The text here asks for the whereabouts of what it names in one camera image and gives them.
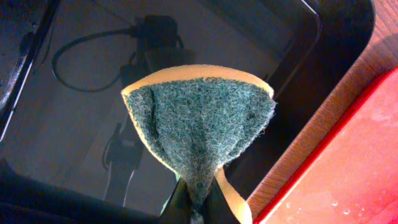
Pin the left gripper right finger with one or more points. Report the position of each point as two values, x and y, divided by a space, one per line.
215 209

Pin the black plastic tray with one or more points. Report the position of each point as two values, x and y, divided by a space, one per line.
69 152

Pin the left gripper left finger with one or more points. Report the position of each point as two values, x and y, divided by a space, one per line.
179 207

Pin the red plastic tray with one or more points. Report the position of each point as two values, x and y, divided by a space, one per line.
351 176

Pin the green yellow sponge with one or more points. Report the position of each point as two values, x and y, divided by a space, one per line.
194 119

